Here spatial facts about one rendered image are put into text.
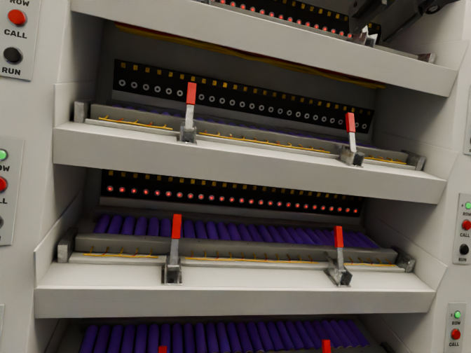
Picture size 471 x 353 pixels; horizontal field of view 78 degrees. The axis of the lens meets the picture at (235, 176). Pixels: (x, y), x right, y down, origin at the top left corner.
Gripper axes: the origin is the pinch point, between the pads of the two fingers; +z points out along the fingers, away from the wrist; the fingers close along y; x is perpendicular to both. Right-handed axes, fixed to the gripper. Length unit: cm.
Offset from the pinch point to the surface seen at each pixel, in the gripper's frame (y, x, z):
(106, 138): -24.5, -9.1, 19.4
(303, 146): 5.7, -4.3, 25.3
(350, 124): 11.7, -1.2, 20.5
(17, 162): -33.7, -13.1, 19.9
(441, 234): 30.0, -18.2, 21.5
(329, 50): 5.3, 8.2, 16.2
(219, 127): -9.4, -3.3, 24.8
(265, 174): -3.0, -11.2, 20.5
